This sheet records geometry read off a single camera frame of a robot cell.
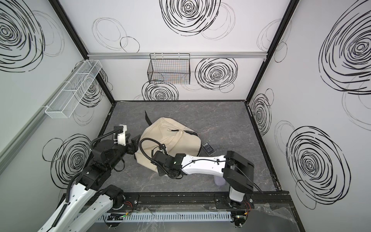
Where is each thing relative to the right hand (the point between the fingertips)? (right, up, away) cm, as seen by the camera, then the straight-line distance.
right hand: (160, 168), depth 78 cm
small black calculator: (+28, +8, +14) cm, 32 cm away
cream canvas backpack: (+6, +14, +13) cm, 20 cm away
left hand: (-12, +19, -6) cm, 24 cm away
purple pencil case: (+32, -7, 0) cm, 33 cm away
